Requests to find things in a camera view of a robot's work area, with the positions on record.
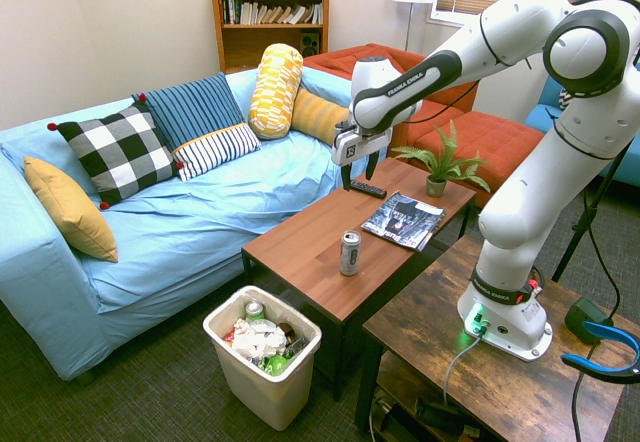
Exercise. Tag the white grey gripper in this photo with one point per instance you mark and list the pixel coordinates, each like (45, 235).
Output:
(360, 146)

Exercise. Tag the silver drink can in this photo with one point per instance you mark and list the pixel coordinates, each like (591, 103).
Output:
(350, 254)

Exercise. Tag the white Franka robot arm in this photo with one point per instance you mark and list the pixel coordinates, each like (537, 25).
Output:
(520, 197)

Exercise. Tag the beige plastic trash bin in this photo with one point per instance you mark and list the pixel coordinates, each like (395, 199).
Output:
(270, 392)

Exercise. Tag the black remote control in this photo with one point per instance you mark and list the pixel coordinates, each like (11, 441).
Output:
(370, 190)

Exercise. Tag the dark cover magazine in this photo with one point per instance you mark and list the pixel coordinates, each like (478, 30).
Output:
(405, 222)

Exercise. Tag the orange striped pillow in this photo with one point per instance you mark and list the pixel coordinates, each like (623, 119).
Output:
(315, 114)

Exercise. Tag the small potted fern plant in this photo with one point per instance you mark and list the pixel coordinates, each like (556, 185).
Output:
(442, 162)

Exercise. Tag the brown wood coffee table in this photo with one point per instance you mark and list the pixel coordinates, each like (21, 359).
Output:
(310, 252)

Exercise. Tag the yellow patterned bolster pillow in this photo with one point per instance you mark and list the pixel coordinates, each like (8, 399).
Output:
(275, 92)

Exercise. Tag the orange tufted armchair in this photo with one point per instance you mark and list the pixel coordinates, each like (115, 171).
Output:
(480, 132)

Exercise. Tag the small black speaker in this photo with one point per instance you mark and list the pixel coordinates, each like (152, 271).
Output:
(310, 43)

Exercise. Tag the light blue sofa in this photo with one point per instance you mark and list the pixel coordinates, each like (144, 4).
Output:
(200, 217)

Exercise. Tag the blue striped pillow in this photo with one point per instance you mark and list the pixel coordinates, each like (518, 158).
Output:
(200, 112)

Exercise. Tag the row of paperback books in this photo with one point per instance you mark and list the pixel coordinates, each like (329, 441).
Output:
(280, 13)

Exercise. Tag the teal blue bench sofa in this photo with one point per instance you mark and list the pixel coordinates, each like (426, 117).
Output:
(540, 97)

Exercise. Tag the crumpled white paper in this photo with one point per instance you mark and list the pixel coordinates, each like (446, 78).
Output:
(257, 339)

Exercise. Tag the bright green crumpled wrapper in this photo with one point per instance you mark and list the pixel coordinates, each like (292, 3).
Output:
(276, 363)

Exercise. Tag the black tripod stand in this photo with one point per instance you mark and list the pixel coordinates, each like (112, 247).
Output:
(582, 222)

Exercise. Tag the black white checkered pillow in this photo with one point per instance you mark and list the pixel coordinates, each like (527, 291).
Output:
(117, 154)

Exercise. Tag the black power adapter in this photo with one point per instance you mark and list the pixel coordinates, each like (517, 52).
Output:
(440, 414)

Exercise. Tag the rustic dark wood table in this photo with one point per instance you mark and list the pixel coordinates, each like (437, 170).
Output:
(500, 392)

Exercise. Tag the dark green box device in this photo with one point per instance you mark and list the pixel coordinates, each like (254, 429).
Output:
(582, 314)

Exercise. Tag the mustard yellow pillow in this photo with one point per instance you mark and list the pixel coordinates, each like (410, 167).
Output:
(70, 209)

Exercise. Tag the blue black clamp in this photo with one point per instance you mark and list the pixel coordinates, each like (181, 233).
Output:
(607, 334)

